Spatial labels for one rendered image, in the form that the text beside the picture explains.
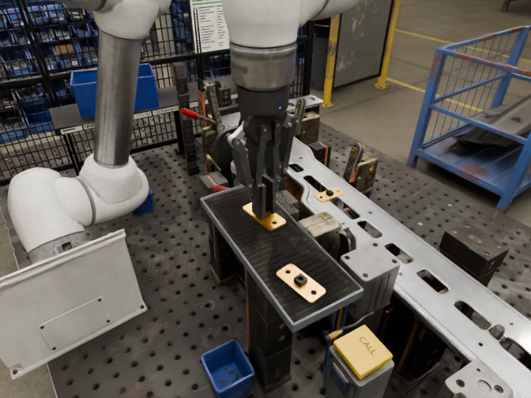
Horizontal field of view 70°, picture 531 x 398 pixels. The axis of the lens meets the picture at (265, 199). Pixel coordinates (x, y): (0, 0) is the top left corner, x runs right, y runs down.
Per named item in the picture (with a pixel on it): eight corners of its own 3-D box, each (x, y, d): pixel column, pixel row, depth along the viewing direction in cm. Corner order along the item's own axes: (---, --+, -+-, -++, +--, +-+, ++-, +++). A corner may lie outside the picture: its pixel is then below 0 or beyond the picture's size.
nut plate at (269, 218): (287, 223, 67) (287, 217, 67) (270, 231, 65) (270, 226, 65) (257, 200, 73) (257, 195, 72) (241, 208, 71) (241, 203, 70)
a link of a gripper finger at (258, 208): (265, 185, 63) (262, 186, 63) (265, 218, 67) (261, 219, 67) (254, 178, 65) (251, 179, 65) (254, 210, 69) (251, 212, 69)
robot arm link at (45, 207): (20, 260, 108) (-11, 189, 109) (83, 238, 121) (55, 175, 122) (33, 245, 97) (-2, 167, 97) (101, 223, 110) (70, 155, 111)
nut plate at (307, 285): (326, 291, 62) (327, 287, 61) (310, 304, 60) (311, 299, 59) (291, 264, 67) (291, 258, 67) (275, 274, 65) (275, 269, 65)
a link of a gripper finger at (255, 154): (269, 125, 56) (262, 126, 56) (264, 189, 63) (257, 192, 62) (253, 116, 59) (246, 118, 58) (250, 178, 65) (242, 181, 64)
